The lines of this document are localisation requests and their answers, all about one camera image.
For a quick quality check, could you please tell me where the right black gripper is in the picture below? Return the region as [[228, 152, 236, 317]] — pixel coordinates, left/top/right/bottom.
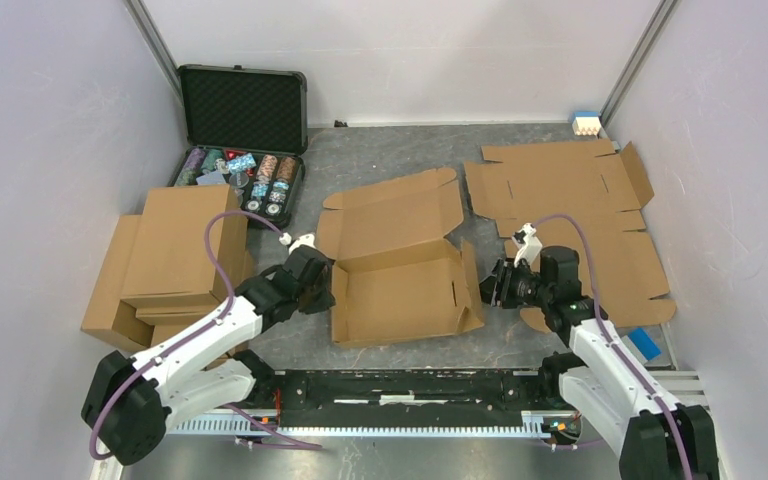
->
[[466, 256, 551, 309]]

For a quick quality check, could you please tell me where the cardboard box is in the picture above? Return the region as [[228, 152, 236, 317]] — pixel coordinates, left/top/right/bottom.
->
[[81, 215, 227, 353], [315, 167, 485, 348], [122, 184, 251, 309]]

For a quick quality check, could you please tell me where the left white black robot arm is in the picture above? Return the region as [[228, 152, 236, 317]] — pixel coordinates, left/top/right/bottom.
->
[[81, 244, 335, 465]]

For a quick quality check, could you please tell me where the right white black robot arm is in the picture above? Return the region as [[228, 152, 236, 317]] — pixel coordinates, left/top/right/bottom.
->
[[479, 246, 721, 479]]

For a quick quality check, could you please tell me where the stack of flat cardboard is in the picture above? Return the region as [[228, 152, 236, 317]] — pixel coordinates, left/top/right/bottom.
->
[[464, 139, 677, 327]]

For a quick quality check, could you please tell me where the black poker chip case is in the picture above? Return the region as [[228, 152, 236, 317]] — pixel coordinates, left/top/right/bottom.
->
[[177, 64, 309, 228]]

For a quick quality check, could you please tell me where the blue green white card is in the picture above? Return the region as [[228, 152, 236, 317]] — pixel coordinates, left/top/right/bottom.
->
[[623, 328, 662, 364]]

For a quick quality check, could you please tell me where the white blue block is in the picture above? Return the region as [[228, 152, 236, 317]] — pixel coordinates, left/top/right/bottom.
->
[[571, 111, 603, 137]]

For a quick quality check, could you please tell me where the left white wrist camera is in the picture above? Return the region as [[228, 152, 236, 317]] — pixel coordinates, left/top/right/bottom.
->
[[279, 232, 316, 254]]

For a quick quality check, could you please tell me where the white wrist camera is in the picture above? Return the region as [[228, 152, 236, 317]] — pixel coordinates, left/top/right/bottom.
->
[[511, 223, 543, 267], [279, 232, 316, 254]]

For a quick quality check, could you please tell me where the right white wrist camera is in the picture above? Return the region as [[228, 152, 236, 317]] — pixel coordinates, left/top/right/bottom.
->
[[511, 223, 543, 267]]

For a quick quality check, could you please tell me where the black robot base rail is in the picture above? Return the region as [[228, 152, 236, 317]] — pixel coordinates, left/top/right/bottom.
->
[[238, 369, 576, 428]]

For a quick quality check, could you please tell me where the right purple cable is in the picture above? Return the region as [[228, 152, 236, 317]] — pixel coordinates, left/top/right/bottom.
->
[[530, 213, 694, 480]]

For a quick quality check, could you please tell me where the purple cable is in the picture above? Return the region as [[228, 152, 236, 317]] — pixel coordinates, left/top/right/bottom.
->
[[530, 213, 694, 480], [88, 210, 286, 462]]

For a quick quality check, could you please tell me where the white toothed cable duct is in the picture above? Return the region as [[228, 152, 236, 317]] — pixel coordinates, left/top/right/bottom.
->
[[170, 411, 550, 440]]

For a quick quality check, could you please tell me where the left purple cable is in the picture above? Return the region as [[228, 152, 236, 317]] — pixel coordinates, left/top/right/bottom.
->
[[88, 210, 286, 462]]

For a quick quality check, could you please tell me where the left aluminium corner post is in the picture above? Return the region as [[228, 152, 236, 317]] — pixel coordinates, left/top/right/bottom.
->
[[124, 0, 183, 102]]

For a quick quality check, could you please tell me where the aluminium corner post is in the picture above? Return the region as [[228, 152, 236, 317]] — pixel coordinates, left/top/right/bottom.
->
[[600, 0, 681, 127], [124, 0, 183, 102]]

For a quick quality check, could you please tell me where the right aluminium corner post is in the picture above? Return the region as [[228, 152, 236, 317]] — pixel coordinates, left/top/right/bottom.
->
[[600, 0, 681, 127]]

